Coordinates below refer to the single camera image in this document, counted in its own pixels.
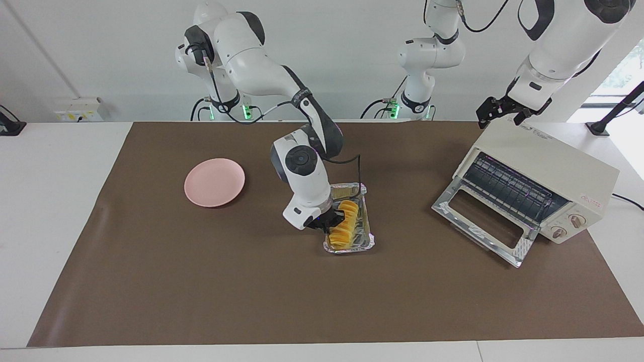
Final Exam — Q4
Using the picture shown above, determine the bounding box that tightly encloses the black base cable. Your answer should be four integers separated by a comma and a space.
360, 75, 404, 120
190, 97, 212, 121

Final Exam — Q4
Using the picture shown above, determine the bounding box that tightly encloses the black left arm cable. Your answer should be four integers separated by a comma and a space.
425, 0, 510, 34

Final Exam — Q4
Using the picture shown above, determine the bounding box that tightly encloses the black table clamp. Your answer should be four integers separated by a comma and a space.
0, 105, 27, 136

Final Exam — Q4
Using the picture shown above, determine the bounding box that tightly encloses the yellow sliced bread loaf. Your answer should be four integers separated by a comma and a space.
329, 200, 360, 248

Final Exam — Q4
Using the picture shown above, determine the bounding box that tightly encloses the white wall socket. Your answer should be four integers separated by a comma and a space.
54, 97, 104, 123

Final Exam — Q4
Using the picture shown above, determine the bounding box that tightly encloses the black oven power cable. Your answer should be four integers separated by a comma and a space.
611, 194, 644, 212

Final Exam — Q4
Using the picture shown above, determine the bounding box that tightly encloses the glass oven door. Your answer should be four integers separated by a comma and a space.
431, 178, 540, 268

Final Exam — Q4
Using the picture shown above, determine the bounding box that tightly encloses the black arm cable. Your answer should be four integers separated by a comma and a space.
425, 0, 510, 34
204, 55, 362, 202

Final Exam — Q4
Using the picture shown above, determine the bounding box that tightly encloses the pink round plate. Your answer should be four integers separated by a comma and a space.
184, 158, 246, 208

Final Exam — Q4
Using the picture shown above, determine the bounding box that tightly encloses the aluminium foil tray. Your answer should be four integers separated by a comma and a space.
323, 183, 375, 254

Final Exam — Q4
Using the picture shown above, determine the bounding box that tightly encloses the brown table mat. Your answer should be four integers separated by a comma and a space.
27, 121, 644, 347

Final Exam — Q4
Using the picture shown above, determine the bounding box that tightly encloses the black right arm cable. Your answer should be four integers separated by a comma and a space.
204, 55, 362, 202

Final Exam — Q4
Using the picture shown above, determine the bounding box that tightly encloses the cream toaster oven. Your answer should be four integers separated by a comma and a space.
431, 118, 620, 268

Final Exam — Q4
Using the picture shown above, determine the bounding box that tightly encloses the black camera stand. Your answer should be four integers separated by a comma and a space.
586, 80, 644, 136

